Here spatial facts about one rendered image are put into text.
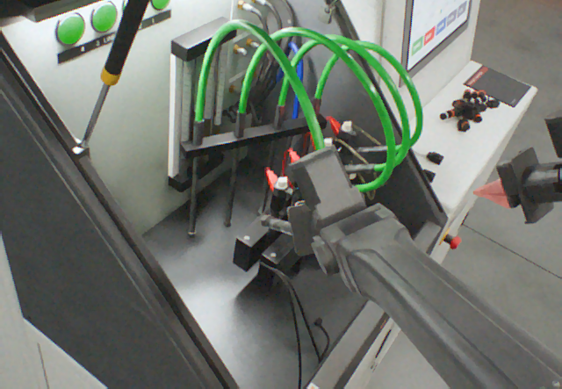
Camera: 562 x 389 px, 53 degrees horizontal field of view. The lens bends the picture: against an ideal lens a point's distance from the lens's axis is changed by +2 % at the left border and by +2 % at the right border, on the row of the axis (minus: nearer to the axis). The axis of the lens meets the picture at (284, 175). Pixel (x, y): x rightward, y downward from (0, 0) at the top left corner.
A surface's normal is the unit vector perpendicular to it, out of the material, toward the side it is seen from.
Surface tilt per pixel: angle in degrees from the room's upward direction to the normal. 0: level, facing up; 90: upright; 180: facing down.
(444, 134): 0
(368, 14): 90
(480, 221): 0
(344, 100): 90
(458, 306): 40
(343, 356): 0
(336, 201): 49
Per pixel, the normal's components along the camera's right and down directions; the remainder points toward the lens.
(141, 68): 0.81, 0.48
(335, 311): 0.15, -0.73
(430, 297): -0.37, -0.89
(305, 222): 0.13, 0.03
